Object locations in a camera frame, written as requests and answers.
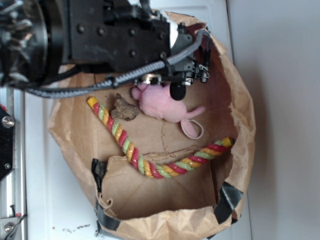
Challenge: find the brown paper bag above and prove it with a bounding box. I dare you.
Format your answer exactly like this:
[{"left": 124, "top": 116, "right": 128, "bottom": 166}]
[{"left": 47, "top": 9, "right": 257, "bottom": 240}]

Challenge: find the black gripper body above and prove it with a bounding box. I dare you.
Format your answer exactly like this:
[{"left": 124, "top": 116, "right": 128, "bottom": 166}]
[{"left": 63, "top": 0, "right": 210, "bottom": 85}]

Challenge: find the white plastic bin lid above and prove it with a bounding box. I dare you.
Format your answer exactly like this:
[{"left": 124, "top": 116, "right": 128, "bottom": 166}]
[{"left": 24, "top": 0, "right": 252, "bottom": 240}]

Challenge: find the grey braided cable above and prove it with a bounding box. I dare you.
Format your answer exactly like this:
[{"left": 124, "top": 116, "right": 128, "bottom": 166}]
[{"left": 24, "top": 29, "right": 210, "bottom": 99}]

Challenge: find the red green yellow rope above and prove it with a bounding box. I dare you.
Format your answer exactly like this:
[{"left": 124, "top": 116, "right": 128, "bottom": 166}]
[{"left": 86, "top": 96, "right": 236, "bottom": 180}]

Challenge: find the aluminium extrusion frame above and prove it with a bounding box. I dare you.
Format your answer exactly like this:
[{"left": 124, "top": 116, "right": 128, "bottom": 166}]
[{"left": 0, "top": 87, "right": 28, "bottom": 240}]

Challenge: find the brown rock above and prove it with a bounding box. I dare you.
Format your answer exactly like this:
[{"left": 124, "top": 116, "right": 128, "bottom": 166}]
[{"left": 111, "top": 93, "right": 139, "bottom": 121}]

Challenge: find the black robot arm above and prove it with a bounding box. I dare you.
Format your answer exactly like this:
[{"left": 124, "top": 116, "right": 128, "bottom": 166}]
[{"left": 0, "top": 0, "right": 208, "bottom": 89}]

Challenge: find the pink plush toy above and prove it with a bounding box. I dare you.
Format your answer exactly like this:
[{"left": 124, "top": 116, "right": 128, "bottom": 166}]
[{"left": 131, "top": 83, "right": 206, "bottom": 140}]

